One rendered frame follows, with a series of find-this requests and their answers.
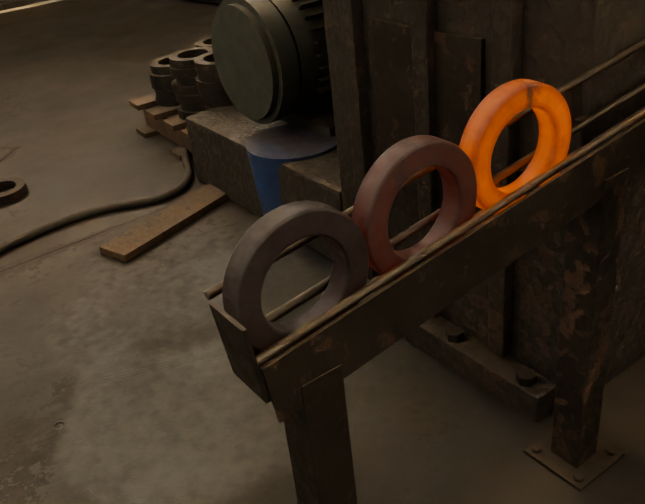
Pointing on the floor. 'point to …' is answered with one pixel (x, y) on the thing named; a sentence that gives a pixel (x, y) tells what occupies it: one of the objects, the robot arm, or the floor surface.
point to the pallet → (181, 93)
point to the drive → (268, 101)
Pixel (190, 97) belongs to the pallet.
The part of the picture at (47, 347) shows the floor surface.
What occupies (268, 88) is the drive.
